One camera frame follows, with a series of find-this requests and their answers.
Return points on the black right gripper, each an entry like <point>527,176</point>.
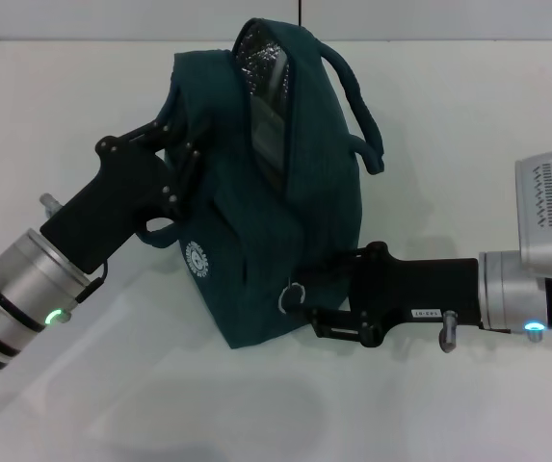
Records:
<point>410,289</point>

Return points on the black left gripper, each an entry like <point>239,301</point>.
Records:
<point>112,202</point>

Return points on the dark teal lunch bag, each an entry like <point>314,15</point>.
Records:
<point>280,192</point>

